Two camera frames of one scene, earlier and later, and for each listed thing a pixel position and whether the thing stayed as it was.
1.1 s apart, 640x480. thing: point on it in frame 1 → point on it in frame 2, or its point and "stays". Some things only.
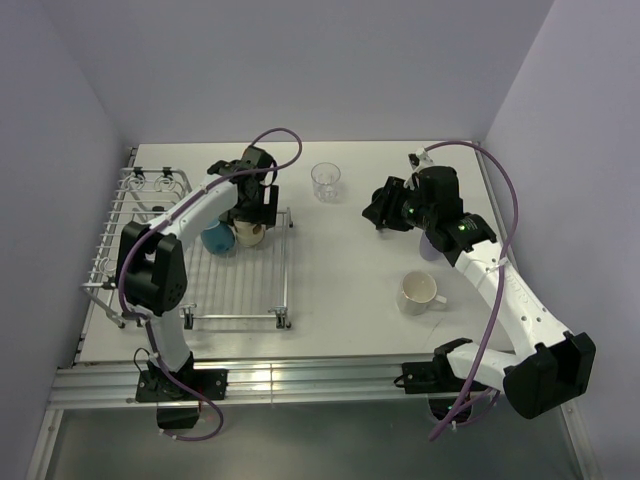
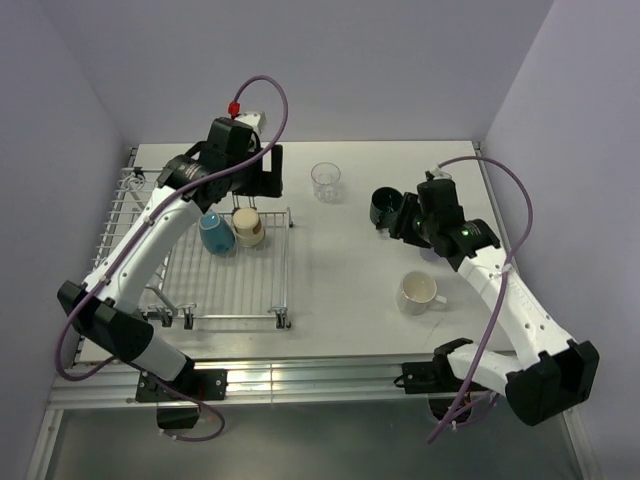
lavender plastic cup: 427,250 stays
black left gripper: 265,213 → 264,184
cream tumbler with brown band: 249,234 stays
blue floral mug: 218,237 stays
